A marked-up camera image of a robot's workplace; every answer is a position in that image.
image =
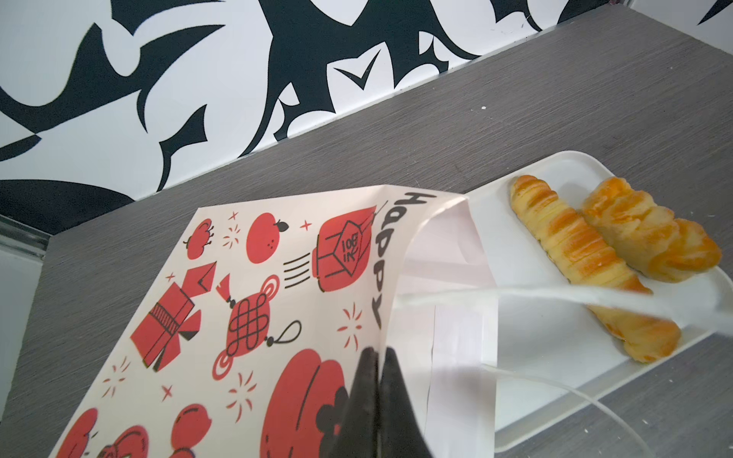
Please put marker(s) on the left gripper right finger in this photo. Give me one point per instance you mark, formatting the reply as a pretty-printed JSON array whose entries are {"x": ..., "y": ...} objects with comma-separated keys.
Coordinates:
[{"x": 400, "y": 435}]

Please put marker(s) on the red white paper bag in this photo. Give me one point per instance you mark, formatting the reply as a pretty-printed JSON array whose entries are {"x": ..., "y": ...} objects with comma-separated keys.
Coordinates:
[{"x": 248, "y": 342}]

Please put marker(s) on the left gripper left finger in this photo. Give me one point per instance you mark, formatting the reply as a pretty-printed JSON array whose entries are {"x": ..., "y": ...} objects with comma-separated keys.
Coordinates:
[{"x": 359, "y": 433}]

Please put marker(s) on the white plastic tray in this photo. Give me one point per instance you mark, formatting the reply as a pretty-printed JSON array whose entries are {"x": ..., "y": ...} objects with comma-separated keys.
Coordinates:
[{"x": 681, "y": 407}]

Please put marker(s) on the long striped fake bread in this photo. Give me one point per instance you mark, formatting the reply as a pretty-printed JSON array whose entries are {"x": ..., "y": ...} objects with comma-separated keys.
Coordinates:
[{"x": 583, "y": 257}]

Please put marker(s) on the twisted fake bread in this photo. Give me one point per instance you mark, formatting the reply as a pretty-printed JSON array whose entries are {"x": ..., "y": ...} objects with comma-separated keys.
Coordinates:
[{"x": 648, "y": 236}]

